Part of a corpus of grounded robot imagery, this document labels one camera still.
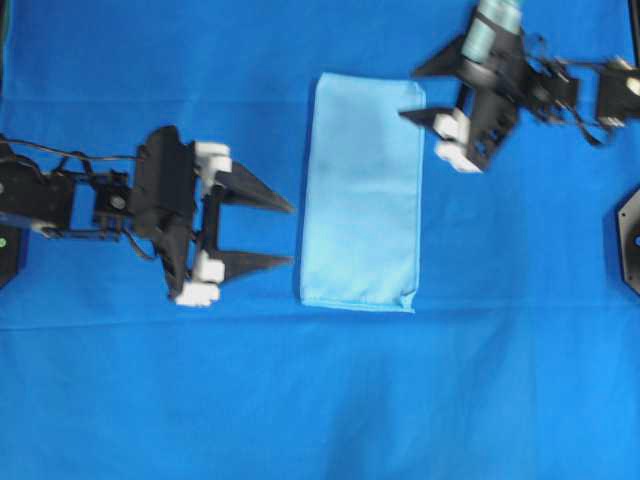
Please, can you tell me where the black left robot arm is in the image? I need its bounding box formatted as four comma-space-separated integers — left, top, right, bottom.
1, 125, 294, 307

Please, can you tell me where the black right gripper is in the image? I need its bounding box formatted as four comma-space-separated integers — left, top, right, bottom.
399, 12, 579, 174

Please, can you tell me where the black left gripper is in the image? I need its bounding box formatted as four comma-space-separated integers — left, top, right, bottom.
89, 125, 296, 307

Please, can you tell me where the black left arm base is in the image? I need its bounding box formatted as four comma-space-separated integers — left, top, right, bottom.
0, 224, 29, 288

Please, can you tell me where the light blue towel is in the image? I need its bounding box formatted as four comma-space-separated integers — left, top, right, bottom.
299, 73, 426, 313

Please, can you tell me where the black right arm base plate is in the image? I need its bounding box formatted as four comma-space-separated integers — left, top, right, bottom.
616, 188, 639, 295

